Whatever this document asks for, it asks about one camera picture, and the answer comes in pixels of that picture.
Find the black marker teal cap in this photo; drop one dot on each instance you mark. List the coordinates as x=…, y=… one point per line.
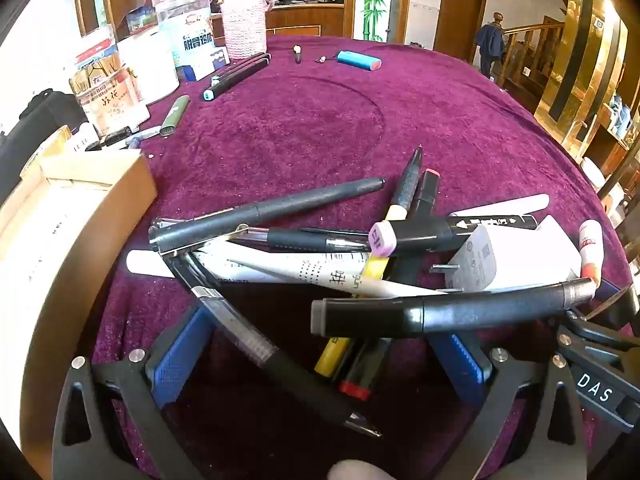
x=240, y=66
x=235, y=80

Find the bamboo painted panel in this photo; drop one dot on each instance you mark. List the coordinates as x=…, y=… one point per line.
x=374, y=0

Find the bottle in pink knitted cover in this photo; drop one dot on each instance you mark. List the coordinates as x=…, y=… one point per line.
x=244, y=25

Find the short black marker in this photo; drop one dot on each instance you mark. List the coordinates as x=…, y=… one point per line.
x=112, y=137

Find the green marker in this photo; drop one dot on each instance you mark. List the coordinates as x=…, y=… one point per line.
x=175, y=115

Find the black bag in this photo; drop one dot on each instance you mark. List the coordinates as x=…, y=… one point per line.
x=35, y=125

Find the black marker grey cap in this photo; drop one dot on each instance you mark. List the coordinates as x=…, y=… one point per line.
x=450, y=310

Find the yellow pen black grip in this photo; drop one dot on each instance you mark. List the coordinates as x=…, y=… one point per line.
x=407, y=185

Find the wooden staircase railing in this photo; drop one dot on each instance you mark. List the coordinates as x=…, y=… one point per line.
x=535, y=55

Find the black marker lilac cap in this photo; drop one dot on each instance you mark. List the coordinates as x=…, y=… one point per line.
x=425, y=230

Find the clear barrel black gel pen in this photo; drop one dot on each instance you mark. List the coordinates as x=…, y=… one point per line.
x=295, y=375

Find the small dark cap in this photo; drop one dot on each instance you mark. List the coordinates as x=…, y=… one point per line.
x=298, y=54

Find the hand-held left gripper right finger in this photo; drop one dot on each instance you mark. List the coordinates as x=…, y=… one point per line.
x=465, y=367

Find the white pen dotted print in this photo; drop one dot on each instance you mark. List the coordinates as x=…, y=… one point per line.
x=320, y=275

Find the black matte pen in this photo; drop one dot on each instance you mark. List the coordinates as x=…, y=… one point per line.
x=300, y=202

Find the clear jar blue label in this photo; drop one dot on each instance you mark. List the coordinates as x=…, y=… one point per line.
x=187, y=35

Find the slim black metal-tip pen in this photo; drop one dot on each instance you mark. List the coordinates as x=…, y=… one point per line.
x=300, y=240

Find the plain white pen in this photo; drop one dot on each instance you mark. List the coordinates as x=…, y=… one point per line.
x=150, y=262

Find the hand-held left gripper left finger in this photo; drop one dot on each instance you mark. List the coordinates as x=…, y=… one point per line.
x=180, y=355

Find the gold label snack canister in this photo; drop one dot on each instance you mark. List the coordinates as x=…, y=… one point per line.
x=107, y=100

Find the wooden counter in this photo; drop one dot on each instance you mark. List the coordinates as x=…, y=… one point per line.
x=300, y=17

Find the red white snack box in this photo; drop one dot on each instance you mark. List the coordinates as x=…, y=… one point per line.
x=95, y=50

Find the white tube orange cap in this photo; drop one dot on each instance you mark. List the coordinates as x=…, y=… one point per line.
x=590, y=240

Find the wooden door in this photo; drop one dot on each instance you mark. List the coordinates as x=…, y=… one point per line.
x=460, y=15

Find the white charger plug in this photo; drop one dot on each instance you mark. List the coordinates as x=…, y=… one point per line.
x=540, y=255

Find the black marker red caps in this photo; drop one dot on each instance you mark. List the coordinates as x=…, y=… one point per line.
x=427, y=195

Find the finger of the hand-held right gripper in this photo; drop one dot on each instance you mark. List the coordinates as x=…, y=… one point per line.
x=595, y=392
x=622, y=310

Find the display shelf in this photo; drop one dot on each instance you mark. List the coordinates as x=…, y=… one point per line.
x=617, y=130

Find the grey pen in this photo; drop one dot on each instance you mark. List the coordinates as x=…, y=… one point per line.
x=145, y=135

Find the white paper roll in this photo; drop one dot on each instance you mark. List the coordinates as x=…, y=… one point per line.
x=150, y=65

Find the cardboard box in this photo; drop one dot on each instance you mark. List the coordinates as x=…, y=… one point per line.
x=75, y=285

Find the white tapered stick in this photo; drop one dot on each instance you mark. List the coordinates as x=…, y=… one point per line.
x=520, y=203

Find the purple velvet tablecloth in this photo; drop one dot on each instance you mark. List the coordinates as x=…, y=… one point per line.
x=325, y=125

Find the person's left hand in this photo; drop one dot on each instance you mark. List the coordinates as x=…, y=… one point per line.
x=362, y=471

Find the small blue white box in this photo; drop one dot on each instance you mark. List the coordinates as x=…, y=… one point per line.
x=205, y=62

